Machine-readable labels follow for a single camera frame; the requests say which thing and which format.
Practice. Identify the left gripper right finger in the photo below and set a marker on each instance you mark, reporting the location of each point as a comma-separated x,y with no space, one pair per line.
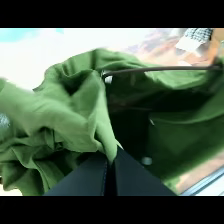
136,180

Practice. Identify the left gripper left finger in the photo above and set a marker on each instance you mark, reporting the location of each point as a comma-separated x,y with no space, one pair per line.
85,180

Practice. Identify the green long-sleeved shirt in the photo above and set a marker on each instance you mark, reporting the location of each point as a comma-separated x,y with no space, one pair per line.
66,110

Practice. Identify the checked shirt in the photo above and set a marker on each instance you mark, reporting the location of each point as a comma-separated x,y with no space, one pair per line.
199,34

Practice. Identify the silver frame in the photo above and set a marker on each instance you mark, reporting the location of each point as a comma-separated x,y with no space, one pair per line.
208,185

